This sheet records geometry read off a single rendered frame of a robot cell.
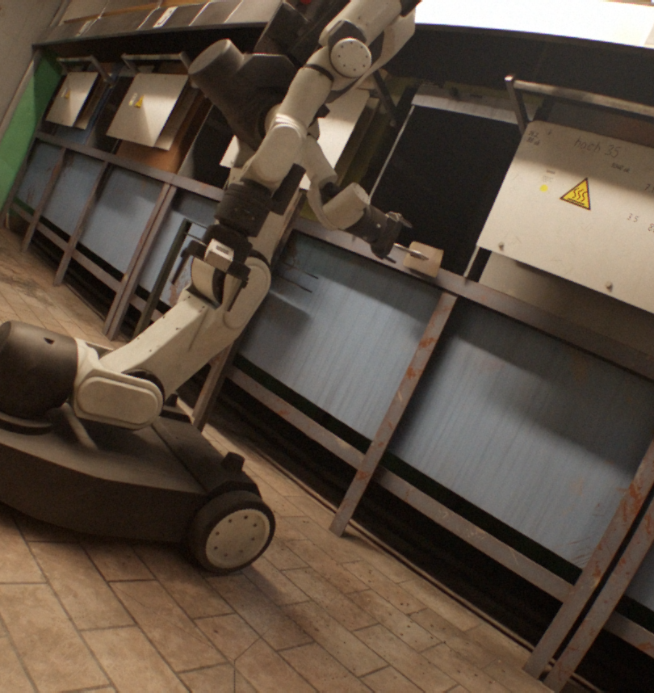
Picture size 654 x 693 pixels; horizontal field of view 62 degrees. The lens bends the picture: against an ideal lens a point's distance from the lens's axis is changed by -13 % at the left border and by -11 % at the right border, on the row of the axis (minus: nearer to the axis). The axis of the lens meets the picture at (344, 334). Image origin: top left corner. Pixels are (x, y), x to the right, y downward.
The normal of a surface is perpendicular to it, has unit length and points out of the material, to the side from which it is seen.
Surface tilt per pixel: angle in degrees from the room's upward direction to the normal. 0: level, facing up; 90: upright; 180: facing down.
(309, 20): 84
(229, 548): 90
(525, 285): 90
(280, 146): 84
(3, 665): 0
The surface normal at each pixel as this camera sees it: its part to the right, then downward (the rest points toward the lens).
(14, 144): 0.69, 0.36
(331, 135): -0.58, -0.22
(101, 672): 0.42, -0.91
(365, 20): 0.35, 0.11
